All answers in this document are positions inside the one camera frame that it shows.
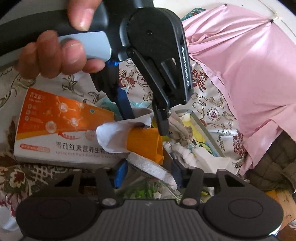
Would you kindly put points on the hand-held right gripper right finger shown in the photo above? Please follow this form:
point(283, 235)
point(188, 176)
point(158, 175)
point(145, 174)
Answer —
point(177, 173)

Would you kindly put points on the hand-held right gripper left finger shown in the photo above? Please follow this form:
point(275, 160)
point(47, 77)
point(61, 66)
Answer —
point(120, 173)

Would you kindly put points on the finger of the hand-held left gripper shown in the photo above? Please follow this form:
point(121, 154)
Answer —
point(124, 104)
point(161, 120)

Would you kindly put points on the white muslin towel blue print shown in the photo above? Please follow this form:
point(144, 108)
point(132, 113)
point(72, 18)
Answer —
point(150, 169)

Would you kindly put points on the white cloth orange patch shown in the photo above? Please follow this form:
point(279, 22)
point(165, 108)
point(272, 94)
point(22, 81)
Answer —
point(143, 143)

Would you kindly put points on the person's left hand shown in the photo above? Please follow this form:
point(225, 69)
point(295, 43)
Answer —
point(46, 58)

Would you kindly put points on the beige knit cloth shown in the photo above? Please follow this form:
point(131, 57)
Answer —
point(180, 129)

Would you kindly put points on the white crinkled cloth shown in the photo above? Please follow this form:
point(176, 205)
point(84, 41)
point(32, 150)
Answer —
point(208, 162)

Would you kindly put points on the teal patterned cloth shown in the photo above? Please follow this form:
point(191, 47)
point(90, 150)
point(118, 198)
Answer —
point(194, 14)

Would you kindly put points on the floral satin blanket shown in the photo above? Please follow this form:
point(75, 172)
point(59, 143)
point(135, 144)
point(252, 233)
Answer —
point(215, 113)

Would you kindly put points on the orange and white box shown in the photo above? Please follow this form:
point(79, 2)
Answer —
point(57, 115)

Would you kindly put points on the pink bed sheet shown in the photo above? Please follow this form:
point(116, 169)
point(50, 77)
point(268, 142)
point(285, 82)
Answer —
point(242, 69)

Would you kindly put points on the brown quilted blanket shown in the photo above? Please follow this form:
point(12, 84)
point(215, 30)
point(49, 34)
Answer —
point(277, 166)

